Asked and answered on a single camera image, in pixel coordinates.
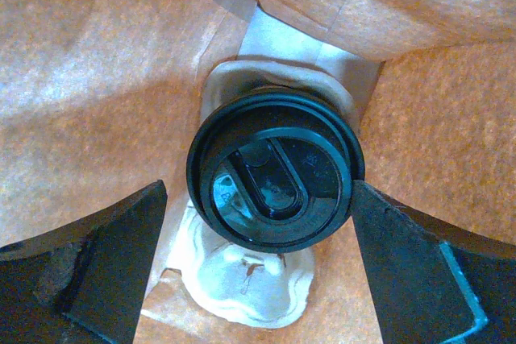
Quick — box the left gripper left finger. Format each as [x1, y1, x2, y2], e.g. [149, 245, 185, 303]
[1, 180, 168, 343]

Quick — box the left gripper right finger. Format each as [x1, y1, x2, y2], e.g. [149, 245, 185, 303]
[350, 180, 515, 343]

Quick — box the brown pulp cup carrier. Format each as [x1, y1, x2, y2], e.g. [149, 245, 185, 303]
[168, 60, 359, 328]

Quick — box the brown paper bag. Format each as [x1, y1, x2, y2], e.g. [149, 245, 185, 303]
[0, 0, 516, 344]

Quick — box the black coffee cup lid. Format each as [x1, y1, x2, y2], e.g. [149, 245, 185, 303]
[186, 87, 365, 253]

